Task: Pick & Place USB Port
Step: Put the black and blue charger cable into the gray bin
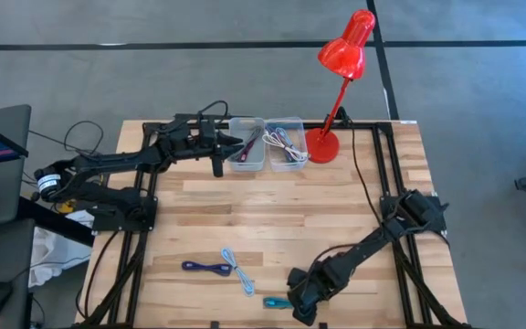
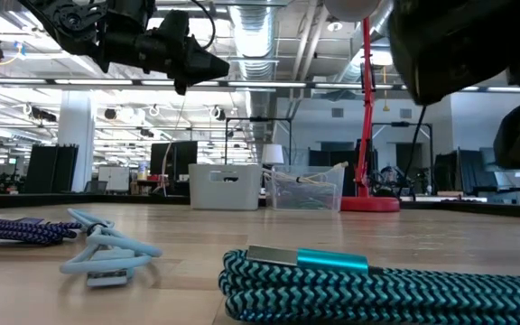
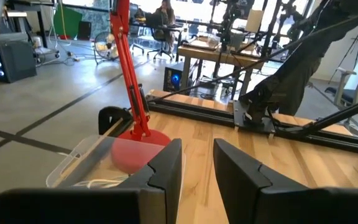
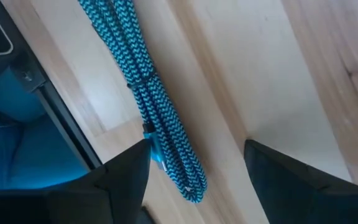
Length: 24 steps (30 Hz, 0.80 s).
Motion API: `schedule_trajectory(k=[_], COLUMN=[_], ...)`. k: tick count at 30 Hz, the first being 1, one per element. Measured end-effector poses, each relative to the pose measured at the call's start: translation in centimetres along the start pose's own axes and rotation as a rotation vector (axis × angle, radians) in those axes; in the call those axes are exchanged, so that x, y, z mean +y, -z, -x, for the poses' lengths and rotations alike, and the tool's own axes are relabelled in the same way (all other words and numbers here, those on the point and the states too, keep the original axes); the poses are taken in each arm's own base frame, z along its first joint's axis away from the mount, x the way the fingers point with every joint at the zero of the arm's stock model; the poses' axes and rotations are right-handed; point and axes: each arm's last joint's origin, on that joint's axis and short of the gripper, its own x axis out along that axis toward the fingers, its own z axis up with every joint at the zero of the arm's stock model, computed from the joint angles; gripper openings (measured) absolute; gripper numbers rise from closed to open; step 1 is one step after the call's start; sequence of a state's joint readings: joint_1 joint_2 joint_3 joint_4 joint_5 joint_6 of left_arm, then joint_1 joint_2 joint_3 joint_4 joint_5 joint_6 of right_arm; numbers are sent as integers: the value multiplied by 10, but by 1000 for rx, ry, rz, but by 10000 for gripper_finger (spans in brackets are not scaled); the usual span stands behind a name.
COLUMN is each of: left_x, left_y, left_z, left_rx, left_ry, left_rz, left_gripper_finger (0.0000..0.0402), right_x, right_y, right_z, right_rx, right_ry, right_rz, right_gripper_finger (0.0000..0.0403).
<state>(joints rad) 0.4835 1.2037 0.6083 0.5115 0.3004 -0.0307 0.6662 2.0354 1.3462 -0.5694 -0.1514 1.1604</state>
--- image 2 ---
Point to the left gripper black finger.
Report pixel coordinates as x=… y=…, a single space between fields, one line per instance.
x=203 y=58
x=201 y=74

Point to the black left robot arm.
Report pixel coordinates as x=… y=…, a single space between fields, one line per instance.
x=75 y=22

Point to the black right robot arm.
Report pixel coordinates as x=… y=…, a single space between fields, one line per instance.
x=458 y=45

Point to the black partition panel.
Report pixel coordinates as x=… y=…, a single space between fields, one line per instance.
x=52 y=169
x=174 y=160

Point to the white shade table lamp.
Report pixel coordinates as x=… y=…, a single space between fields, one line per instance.
x=272 y=154

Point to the opaque white plastic bin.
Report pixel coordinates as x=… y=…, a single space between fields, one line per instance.
x=224 y=194

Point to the clear plastic bin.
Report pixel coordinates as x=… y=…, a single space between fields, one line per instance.
x=282 y=198

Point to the red desk lamp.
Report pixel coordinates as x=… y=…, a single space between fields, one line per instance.
x=366 y=113

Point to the silver ventilation duct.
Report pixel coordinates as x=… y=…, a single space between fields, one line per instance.
x=253 y=36

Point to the black aluminium table frame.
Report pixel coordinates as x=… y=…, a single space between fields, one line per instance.
x=61 y=200

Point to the black metal rig frame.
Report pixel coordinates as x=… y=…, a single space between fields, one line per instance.
x=395 y=124

